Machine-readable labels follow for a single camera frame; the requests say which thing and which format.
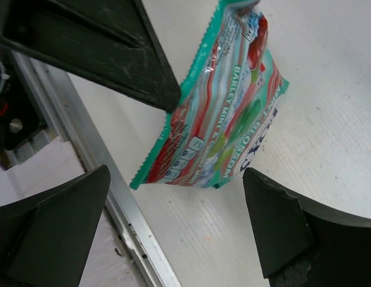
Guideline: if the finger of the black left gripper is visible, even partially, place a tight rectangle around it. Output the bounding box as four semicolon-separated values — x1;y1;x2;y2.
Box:
0;0;181;112

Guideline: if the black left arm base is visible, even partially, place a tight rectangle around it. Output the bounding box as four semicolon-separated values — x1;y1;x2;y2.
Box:
0;47;47;170

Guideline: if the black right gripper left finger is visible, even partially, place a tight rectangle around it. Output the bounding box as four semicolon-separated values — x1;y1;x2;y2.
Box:
0;165;111;286

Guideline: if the teal Fox's candy bag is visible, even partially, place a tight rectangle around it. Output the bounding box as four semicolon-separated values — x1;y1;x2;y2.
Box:
130;1;289;190

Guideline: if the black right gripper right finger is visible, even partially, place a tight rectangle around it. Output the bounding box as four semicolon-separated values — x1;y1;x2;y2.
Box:
243;168;371;286

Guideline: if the aluminium table front rail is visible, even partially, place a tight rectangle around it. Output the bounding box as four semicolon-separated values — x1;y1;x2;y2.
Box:
8;50;183;287

